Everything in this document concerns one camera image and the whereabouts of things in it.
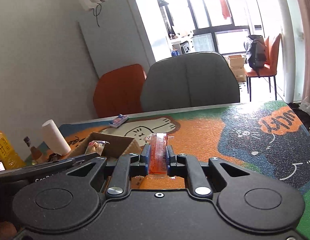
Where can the beige nut snack packet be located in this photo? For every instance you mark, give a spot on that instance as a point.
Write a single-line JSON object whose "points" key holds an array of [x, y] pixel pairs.
{"points": [[96, 146]]}

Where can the small blue pink tissue pack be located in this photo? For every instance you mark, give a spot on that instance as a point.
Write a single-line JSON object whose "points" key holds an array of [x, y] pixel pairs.
{"points": [[118, 121]]}

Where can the white paper towel roll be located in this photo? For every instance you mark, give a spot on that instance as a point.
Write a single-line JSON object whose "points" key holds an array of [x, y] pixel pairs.
{"points": [[54, 138]]}

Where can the grey upholstered chair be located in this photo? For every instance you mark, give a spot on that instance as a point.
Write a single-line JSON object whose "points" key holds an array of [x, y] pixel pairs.
{"points": [[189, 80]]}

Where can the orange chair by wall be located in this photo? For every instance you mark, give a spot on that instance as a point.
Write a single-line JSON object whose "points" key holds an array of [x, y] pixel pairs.
{"points": [[119, 91]]}

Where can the person left hand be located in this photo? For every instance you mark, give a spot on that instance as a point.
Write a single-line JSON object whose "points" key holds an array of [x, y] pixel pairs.
{"points": [[7, 230]]}

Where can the cardboard box on floor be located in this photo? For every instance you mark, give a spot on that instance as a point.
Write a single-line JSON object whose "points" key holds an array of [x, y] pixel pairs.
{"points": [[236, 64]]}

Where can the colourful cat table mat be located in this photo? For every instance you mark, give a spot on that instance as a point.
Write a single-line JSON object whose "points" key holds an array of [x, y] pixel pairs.
{"points": [[268, 138]]}

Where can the yellow oil bottle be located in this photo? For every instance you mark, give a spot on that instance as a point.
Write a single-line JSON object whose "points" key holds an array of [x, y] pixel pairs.
{"points": [[8, 156]]}

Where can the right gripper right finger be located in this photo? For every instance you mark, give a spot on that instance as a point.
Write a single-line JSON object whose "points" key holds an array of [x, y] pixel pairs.
{"points": [[188, 167]]}

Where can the dark glass bottle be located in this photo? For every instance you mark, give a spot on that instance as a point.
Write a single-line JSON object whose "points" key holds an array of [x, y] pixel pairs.
{"points": [[37, 156]]}

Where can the orange chair by window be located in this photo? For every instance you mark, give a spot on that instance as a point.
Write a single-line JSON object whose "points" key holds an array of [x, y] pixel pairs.
{"points": [[270, 67]]}

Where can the hanging orange garment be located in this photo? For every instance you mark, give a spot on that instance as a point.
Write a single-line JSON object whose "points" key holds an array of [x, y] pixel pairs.
{"points": [[225, 9]]}

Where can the open cardboard box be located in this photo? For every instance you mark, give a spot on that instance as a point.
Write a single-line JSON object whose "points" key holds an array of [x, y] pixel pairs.
{"points": [[115, 147]]}

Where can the orange transparent snack packet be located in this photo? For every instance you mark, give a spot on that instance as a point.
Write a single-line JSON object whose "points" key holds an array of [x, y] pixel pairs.
{"points": [[157, 156]]}

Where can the black clothes on floor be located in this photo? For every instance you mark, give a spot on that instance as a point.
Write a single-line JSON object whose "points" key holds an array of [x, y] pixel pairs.
{"points": [[302, 115]]}

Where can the black grey backpack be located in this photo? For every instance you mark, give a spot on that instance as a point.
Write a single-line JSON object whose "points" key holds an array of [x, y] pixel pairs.
{"points": [[255, 52]]}

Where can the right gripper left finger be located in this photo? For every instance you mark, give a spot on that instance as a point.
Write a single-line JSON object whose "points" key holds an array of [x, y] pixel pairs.
{"points": [[128, 166]]}

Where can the white refrigerator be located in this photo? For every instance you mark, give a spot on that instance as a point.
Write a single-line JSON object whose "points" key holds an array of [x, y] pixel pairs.
{"points": [[125, 32]]}

